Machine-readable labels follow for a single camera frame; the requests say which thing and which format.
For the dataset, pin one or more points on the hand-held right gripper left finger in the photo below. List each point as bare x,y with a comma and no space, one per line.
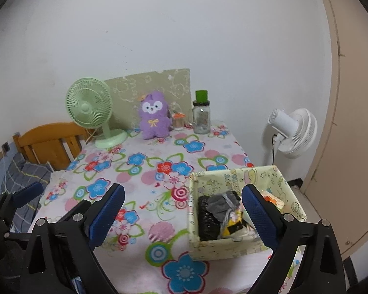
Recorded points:
107,214

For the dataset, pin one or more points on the green table fan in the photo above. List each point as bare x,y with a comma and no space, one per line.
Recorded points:
89,107

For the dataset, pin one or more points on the beige patterned board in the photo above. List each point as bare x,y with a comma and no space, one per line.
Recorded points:
125,88

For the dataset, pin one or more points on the yellow patterned fabric box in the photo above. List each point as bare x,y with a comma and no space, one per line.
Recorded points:
227,249

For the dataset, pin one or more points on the beige door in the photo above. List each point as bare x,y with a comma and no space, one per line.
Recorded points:
355,128

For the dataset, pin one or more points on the grey plaid blanket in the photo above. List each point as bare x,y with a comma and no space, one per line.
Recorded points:
27,174

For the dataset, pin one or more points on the toothpick jar with orange lid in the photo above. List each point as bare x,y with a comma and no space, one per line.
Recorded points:
178,124

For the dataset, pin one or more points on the glass jar with green lid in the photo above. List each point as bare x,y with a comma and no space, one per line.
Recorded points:
201,119

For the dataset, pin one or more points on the white fan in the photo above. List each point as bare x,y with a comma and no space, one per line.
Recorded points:
294,137

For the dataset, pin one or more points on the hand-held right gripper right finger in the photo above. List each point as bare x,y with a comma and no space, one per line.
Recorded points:
259,217

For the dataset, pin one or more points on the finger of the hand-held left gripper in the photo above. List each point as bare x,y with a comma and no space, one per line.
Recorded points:
27,194

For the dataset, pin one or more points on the black plastic bag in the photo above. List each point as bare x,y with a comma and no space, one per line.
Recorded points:
207,223

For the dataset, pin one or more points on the purple plush toy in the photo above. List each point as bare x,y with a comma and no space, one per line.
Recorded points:
153,122

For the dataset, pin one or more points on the small orange toy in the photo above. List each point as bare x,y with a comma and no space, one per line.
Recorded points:
273,201

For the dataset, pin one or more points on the yellow cartoon pouch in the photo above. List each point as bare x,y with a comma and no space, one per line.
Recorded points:
233,223

